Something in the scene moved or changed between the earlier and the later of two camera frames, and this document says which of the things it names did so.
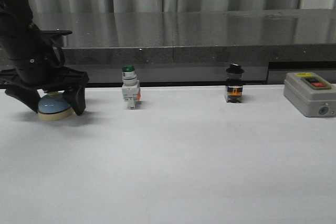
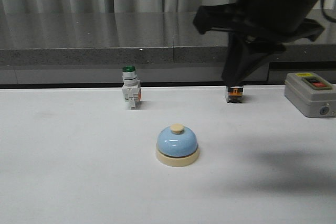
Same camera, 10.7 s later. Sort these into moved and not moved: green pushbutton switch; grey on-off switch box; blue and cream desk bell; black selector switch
Moved: blue and cream desk bell
Not moved: green pushbutton switch; grey on-off switch box; black selector switch
